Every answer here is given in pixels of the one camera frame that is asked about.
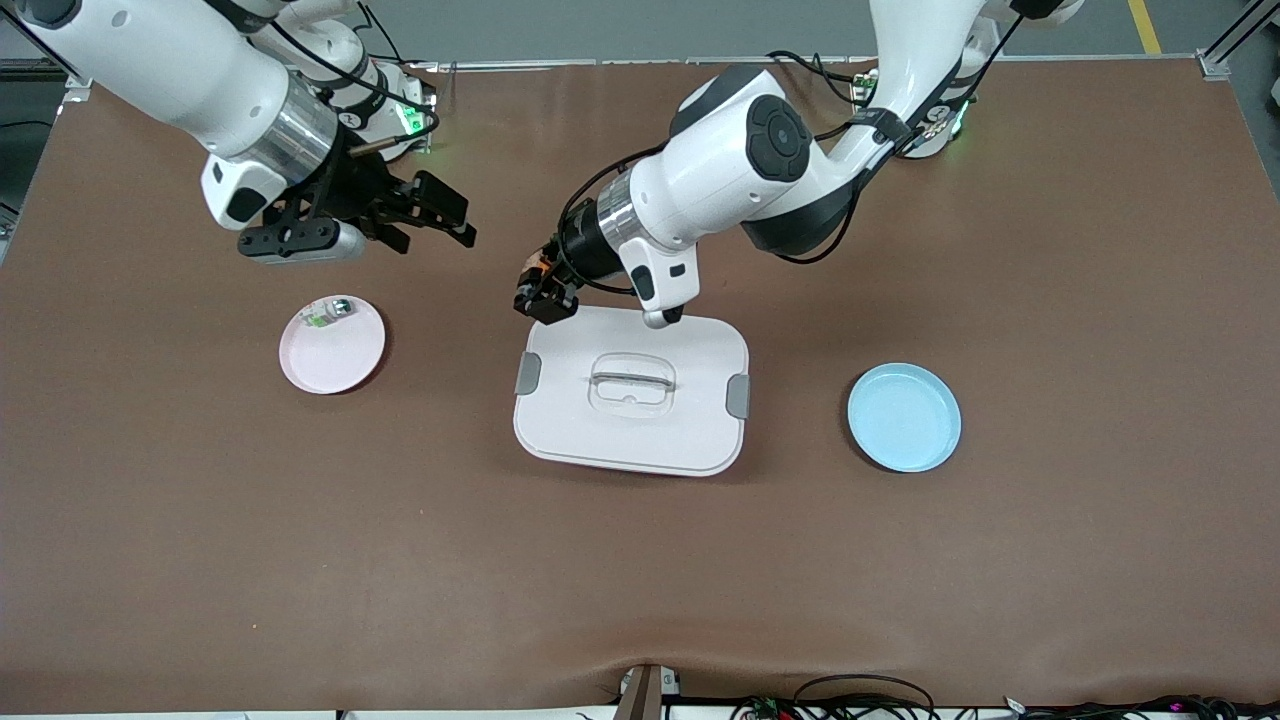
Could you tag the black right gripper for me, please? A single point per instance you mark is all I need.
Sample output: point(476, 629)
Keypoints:
point(366, 192)

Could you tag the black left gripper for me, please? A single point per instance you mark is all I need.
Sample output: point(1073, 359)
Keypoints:
point(577, 256)

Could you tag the orange and black push-button switch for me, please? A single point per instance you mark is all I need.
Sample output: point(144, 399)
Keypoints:
point(540, 263)

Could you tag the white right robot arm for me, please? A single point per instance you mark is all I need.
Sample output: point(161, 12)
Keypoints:
point(150, 60)

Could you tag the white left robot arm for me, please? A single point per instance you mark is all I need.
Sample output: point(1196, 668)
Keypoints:
point(720, 170)

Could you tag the pink round plate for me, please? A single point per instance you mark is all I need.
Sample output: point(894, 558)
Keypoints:
point(335, 355)

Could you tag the white lidded box, grey latches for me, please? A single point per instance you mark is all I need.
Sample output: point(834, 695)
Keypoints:
point(630, 440)

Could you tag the brown table mat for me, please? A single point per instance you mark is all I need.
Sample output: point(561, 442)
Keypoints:
point(640, 570)

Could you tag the light blue round plate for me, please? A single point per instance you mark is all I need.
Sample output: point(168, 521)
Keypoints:
point(905, 420)

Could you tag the green and clear push-button switch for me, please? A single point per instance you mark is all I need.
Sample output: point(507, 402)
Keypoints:
point(330, 312)

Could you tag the aluminium frame profile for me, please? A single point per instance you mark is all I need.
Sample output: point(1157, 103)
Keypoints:
point(1225, 55)
point(75, 85)

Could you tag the grey metal bracket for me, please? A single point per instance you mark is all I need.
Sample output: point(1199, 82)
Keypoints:
point(642, 695)

